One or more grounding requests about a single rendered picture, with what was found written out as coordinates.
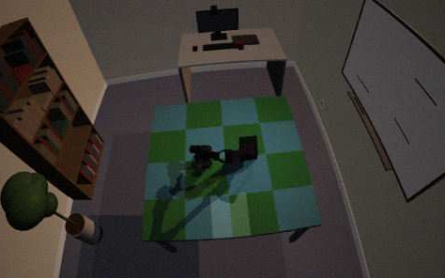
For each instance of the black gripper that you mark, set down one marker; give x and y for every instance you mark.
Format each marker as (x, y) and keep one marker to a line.
(206, 163)

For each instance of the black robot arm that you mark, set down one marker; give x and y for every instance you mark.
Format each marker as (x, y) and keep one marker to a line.
(230, 155)

